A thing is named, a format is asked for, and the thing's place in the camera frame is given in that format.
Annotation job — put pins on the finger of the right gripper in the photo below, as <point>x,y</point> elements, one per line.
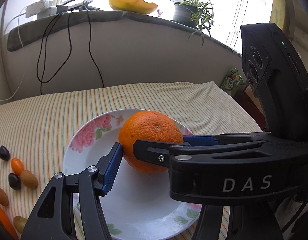
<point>155,152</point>
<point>201,139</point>

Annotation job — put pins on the brown kiwi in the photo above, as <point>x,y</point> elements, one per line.
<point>28,179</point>
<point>4,200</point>

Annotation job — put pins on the green brown kiwi mango fruit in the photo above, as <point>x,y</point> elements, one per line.
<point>19,223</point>

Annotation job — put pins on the white floral plate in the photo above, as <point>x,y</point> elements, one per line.
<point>138,205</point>

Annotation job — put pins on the dark plum near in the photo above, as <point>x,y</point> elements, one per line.
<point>14,181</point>

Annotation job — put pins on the dark plum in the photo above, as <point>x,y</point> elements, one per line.
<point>4,153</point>
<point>14,181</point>

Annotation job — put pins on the small orange kumquat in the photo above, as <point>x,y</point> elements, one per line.
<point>17,166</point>

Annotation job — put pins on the green snack bag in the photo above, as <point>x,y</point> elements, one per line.
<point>233,83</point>

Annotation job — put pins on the striped cloth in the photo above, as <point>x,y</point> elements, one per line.
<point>39,130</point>

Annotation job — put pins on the dark plum far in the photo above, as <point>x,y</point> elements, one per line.
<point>4,153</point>

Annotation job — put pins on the potted spider plant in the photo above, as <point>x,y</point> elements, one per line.
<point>196,14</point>

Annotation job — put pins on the yellow orange bowl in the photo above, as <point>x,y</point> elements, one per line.
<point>137,6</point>

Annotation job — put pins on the white power strip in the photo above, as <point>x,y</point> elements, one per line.
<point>41,9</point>

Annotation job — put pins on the right black camera box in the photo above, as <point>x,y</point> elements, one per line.
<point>278,79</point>

